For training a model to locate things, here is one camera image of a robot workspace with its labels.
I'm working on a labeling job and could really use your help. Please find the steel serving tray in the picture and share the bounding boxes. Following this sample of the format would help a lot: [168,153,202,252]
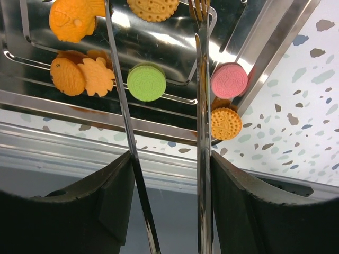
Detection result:
[1,1,318,145]

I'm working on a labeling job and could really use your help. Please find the orange flower cookie bottom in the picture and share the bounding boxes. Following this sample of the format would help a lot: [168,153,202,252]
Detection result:
[77,57,115,97]

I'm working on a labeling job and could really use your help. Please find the aluminium front rail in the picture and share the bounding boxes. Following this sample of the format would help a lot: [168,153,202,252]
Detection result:
[1,123,197,194]

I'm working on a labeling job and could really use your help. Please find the orange round biscuit bottom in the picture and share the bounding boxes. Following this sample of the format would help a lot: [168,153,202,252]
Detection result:
[50,58,85,96]

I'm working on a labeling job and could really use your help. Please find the orange fish cookie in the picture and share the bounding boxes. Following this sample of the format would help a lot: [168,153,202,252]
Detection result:
[49,0,105,43]

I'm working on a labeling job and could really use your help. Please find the green round cookie centre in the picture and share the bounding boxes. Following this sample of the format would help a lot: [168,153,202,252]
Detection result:
[127,62,167,102]

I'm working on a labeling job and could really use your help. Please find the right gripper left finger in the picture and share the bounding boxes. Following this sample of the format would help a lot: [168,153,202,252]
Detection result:
[1,152,135,253]

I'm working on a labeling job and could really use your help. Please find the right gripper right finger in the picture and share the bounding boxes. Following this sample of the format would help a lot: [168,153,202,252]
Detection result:
[211,152,338,253]

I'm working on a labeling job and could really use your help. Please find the metal tongs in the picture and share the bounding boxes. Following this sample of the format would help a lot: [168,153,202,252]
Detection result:
[104,1,213,253]

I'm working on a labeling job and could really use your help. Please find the orange round biscuit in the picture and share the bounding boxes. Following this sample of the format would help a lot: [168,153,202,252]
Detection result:
[211,107,243,140]
[50,58,85,96]
[127,0,180,23]

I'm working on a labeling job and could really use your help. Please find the pink round cookie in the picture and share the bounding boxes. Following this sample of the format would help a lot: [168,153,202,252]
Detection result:
[210,62,248,99]

